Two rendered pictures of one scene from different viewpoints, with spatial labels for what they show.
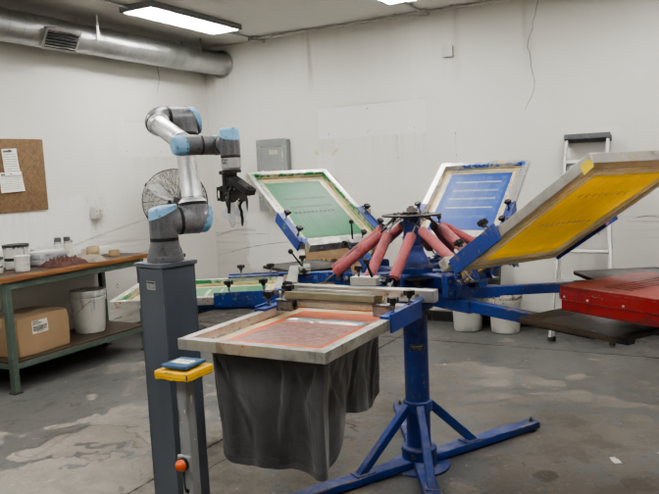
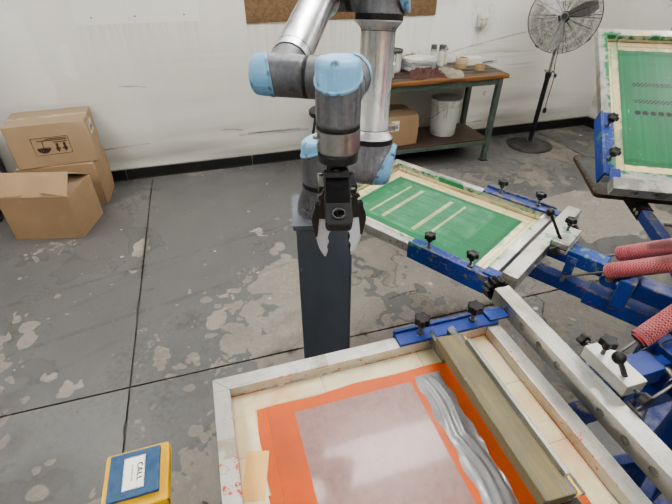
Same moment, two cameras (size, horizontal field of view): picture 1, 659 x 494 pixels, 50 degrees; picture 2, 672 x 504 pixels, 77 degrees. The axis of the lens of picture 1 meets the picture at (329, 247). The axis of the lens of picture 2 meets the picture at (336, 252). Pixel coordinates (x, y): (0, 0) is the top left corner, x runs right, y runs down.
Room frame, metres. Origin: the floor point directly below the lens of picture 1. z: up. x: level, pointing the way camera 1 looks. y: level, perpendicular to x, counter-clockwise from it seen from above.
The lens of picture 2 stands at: (2.11, -0.14, 1.85)
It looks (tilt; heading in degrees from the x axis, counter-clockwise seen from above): 36 degrees down; 44
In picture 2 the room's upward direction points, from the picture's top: straight up
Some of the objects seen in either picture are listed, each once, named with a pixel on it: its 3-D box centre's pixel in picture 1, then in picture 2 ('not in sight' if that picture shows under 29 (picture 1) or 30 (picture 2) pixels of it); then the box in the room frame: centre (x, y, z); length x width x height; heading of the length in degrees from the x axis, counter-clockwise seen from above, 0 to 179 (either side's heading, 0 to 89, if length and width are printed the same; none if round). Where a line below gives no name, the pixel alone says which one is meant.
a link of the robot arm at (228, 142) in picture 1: (229, 142); (338, 92); (2.62, 0.35, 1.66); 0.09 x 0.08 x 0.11; 32
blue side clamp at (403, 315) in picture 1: (401, 315); not in sight; (2.65, -0.27, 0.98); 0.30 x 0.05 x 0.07; 151
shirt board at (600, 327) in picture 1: (512, 312); not in sight; (2.92, -0.76, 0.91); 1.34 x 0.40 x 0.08; 31
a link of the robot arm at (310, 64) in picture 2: (214, 144); (340, 78); (2.69, 0.42, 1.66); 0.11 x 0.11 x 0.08; 32
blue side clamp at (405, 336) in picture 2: (279, 308); (445, 333); (2.92, 0.22, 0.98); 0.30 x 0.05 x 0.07; 151
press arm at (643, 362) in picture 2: not in sight; (624, 373); (3.07, -0.18, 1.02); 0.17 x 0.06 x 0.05; 151
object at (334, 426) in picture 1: (353, 396); not in sight; (2.43, -0.06, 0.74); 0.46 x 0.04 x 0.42; 151
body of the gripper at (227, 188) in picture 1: (230, 185); (337, 181); (2.62, 0.36, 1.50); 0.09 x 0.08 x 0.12; 50
